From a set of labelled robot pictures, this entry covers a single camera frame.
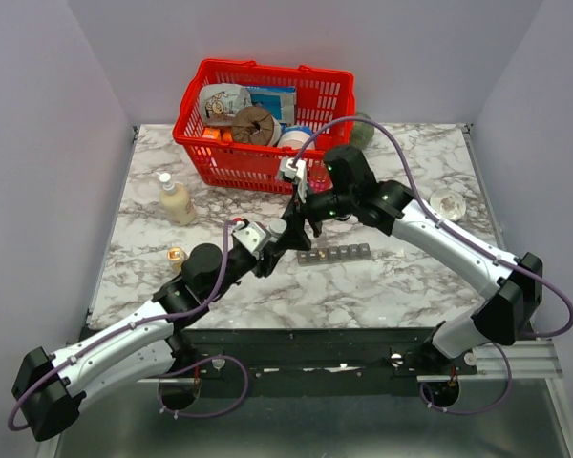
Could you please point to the dark patterned can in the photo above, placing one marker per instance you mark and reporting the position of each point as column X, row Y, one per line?
column 449, row 204

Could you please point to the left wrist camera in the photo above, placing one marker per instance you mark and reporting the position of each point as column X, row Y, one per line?
column 252, row 236

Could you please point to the cream pump lotion bottle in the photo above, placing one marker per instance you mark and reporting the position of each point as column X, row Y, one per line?
column 176, row 201

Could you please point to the green round melon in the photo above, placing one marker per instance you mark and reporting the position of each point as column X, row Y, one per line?
column 361, row 135

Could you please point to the blue carton box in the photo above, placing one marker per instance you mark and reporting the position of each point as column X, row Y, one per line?
column 280, row 101

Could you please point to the black front rail frame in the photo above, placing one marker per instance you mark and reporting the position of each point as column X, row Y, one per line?
column 298, row 363

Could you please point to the white blue tub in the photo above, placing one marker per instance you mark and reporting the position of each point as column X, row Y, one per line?
column 294, row 137

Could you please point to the brown round lid container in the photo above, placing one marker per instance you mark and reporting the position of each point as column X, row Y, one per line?
column 255, row 126

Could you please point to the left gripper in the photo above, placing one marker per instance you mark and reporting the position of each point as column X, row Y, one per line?
column 265, row 267

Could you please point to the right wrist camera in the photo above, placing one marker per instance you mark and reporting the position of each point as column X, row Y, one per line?
column 295, row 171

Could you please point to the grey weekly pill organizer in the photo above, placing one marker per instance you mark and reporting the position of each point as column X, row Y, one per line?
column 334, row 254

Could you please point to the orange packet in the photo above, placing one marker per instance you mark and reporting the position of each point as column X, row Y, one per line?
column 223, row 134

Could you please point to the amber capsule bottle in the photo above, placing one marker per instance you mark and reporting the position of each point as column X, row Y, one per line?
column 176, row 257

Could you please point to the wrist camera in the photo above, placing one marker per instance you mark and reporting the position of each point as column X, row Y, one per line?
column 295, row 171
column 252, row 236

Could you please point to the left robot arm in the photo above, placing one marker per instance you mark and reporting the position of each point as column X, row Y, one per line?
column 50, row 388

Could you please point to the red plastic shopping basket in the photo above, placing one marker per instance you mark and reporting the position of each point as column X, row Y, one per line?
column 322, row 96

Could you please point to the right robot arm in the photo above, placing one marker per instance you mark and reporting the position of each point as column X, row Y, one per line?
column 509, row 285

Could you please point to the white snack pouch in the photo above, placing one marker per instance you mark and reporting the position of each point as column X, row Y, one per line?
column 219, row 103

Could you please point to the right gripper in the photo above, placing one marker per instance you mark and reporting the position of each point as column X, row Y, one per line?
column 294, row 238

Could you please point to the white pill bottle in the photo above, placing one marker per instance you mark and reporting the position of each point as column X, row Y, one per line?
column 276, row 229

